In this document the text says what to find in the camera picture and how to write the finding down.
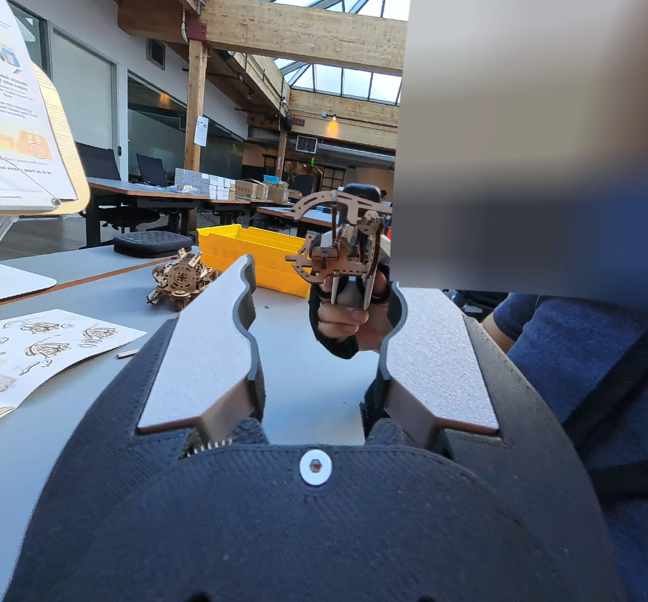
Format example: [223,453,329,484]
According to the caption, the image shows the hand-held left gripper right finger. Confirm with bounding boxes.
[359,282,501,450]

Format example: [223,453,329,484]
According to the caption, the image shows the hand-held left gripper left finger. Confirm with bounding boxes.
[137,254,266,445]

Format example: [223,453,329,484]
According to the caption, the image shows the curved wooden model part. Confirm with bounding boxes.
[285,189,393,284]

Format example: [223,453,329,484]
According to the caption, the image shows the person's right forearm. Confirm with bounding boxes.
[481,311,513,356]

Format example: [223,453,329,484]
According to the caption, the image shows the assembled round wooden model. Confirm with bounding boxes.
[147,248,222,312]

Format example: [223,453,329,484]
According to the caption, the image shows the person's right hand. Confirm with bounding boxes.
[318,278,393,355]

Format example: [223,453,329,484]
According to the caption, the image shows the short grey desk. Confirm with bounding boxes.
[255,205,335,238]

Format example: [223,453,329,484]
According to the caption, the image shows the yellow plastic bin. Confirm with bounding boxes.
[196,225,314,299]

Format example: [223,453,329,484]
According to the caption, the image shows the black padded cushion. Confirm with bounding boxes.
[113,230,194,259]

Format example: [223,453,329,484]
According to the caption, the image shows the printed instruction sheet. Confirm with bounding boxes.
[0,308,147,418]

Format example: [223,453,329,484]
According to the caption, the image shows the black office chair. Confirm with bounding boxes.
[99,205,160,233]

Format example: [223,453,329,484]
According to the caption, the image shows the stack of white boxes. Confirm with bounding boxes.
[174,168,236,201]

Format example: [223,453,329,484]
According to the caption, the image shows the long wood-edged desk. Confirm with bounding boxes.
[86,178,211,248]

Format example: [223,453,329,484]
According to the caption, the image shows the white rounded board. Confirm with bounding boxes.
[0,264,57,301]

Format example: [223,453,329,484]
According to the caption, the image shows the wooden clipboard stand with paper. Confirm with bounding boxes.
[0,0,91,218]

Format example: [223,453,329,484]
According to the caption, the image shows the wooden support post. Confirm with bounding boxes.
[183,40,209,172]

